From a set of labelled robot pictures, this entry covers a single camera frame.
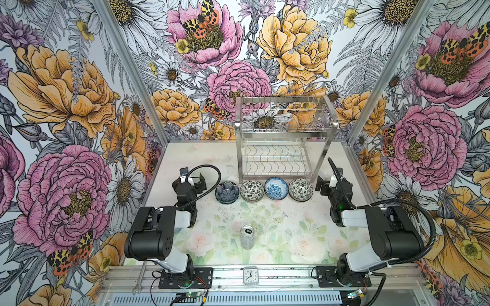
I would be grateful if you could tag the dark grey petal bowl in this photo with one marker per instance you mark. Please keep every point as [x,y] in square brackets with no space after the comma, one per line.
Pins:
[227,192]

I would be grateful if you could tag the blue floral bowl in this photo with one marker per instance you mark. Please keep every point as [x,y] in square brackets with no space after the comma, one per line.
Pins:
[276,188]

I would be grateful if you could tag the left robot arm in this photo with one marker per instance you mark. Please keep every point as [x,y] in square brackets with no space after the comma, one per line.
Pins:
[151,236]

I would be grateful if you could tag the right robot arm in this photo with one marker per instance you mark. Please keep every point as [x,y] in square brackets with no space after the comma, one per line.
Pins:
[392,235]

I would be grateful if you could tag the steel two-tier dish rack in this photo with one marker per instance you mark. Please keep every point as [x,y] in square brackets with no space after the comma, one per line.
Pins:
[283,136]

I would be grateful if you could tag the dark speckled pattern bowl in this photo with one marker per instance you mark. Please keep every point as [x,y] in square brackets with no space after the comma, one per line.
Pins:
[300,189]

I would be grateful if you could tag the silver drink can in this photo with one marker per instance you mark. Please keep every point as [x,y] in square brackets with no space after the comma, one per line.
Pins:
[247,237]

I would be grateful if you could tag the small white clock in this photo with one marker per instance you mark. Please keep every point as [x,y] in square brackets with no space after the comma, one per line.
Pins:
[250,276]

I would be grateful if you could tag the steel wrench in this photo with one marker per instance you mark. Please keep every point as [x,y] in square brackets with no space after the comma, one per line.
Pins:
[137,289]

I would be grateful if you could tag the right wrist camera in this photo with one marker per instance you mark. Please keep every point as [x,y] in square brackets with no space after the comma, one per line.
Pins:
[334,179]

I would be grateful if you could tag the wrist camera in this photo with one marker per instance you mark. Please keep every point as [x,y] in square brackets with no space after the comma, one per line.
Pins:
[183,174]
[334,179]

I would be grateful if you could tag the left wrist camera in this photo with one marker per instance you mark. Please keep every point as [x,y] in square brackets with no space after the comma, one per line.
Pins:
[183,174]

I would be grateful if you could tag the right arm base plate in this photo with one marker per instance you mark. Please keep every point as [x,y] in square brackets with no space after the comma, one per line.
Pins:
[330,277]

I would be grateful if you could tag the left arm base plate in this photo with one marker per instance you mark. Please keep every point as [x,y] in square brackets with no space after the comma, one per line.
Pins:
[197,278]

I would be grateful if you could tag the aluminium front rail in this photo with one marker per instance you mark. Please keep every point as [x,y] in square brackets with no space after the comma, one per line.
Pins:
[122,279]

